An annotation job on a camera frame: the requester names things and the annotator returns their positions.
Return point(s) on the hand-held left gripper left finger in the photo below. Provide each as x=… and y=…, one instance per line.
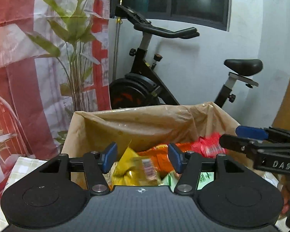
x=110, y=157

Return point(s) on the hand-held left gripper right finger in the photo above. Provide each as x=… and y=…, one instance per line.
x=175, y=158

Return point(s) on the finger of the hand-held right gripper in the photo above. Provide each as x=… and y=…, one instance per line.
x=251, y=132
x=234, y=143

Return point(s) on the yellow snack packet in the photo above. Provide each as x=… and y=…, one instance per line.
x=125, y=171

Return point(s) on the red snack packet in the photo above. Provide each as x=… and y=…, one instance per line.
x=207, y=145

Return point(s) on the light green snack bag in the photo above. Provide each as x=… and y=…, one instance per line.
x=204, y=177

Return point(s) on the brown paper bag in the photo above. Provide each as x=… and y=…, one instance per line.
x=147, y=125

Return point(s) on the person's right hand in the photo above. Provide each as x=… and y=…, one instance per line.
x=287, y=198

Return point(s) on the orange snack packet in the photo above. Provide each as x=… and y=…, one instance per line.
x=163, y=164

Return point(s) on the black exercise bike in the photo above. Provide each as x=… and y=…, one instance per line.
x=140, y=87

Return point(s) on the green checked tablecloth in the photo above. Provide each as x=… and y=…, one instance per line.
x=21, y=164

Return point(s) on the metal pole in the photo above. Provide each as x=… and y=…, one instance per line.
x=116, y=43

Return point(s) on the green leafy plant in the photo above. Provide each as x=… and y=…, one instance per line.
x=75, y=24

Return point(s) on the dark window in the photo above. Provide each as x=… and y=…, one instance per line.
x=198, y=0

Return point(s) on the red white printed wall cloth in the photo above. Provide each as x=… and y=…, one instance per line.
x=14, y=53

